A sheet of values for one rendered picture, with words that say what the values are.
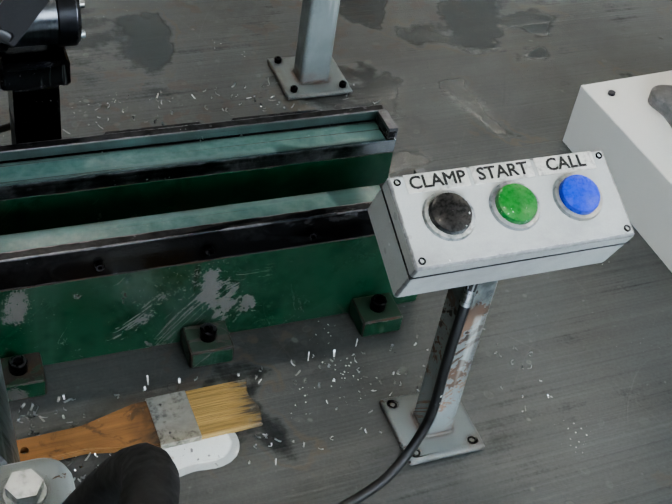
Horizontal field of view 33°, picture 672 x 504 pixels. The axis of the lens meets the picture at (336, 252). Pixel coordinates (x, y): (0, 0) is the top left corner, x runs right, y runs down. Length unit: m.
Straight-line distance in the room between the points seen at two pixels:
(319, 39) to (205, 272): 0.42
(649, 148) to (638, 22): 0.42
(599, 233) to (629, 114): 0.47
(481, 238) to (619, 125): 0.50
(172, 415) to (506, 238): 0.33
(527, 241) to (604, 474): 0.29
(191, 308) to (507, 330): 0.30
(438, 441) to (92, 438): 0.28
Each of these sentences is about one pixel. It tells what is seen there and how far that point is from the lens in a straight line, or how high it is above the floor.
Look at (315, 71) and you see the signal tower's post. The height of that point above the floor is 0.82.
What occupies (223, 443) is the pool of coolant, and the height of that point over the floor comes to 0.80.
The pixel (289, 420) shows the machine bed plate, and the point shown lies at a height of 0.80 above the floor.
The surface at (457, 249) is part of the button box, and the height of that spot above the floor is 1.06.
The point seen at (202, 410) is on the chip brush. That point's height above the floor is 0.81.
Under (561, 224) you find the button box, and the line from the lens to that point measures 0.79.
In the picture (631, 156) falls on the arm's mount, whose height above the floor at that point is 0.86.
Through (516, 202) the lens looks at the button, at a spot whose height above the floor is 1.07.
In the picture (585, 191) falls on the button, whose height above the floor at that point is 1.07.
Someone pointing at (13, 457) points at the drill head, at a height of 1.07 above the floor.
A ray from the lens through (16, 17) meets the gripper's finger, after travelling 0.73.
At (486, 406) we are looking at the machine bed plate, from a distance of 1.00.
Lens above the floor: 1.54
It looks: 42 degrees down
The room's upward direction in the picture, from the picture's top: 10 degrees clockwise
